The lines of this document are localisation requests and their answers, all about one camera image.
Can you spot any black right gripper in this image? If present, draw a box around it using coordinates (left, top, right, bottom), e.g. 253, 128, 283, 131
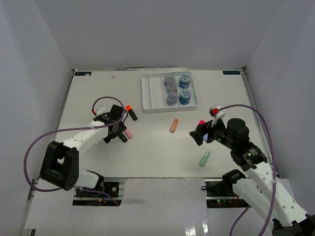
189, 115, 236, 150

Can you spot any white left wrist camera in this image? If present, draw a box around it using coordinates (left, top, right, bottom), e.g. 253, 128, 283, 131
92, 106, 106, 116

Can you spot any left blue corner label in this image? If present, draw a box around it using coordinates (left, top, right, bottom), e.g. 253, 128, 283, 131
74, 72, 92, 76

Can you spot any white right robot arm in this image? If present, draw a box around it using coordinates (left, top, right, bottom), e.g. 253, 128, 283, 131
189, 118, 315, 236

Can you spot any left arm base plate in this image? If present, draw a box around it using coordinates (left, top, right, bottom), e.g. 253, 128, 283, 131
74, 181, 120, 198

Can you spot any orange cap black highlighter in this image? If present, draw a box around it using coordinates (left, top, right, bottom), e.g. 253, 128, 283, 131
126, 105, 138, 121

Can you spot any pastel pink mini highlighter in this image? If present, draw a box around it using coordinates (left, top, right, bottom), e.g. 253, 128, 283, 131
124, 128, 133, 139

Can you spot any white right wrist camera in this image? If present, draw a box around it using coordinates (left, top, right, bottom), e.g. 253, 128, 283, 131
209, 103, 226, 127

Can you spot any blue lidded tub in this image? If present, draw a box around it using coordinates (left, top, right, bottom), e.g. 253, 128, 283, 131
179, 88, 192, 105
179, 73, 191, 89

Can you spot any blue corner label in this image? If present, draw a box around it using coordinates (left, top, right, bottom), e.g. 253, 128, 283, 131
74, 72, 92, 76
223, 70, 240, 75

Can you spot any pastel orange mini highlighter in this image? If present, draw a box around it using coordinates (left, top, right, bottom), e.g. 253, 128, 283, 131
169, 118, 179, 133

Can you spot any clear paperclip jar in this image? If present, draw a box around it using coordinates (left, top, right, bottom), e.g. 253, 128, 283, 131
164, 74, 175, 86
166, 93, 178, 106
166, 83, 177, 93

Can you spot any pastel blue mini highlighter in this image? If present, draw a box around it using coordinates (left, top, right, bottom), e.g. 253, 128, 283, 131
203, 134, 208, 142

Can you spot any right blue corner label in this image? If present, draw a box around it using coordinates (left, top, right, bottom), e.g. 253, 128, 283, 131
223, 70, 240, 75

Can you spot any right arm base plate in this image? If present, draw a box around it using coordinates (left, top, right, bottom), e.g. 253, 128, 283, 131
201, 181, 248, 208

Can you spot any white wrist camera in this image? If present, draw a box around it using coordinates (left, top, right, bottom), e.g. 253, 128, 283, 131
92, 106, 106, 116
209, 103, 226, 127

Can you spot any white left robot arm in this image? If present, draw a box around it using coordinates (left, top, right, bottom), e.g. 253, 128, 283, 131
39, 105, 127, 196

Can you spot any pastel green mini highlighter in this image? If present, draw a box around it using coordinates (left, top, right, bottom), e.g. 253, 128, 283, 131
198, 151, 210, 167

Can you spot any white compartment tray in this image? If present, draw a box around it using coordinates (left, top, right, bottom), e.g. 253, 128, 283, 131
141, 71, 198, 113

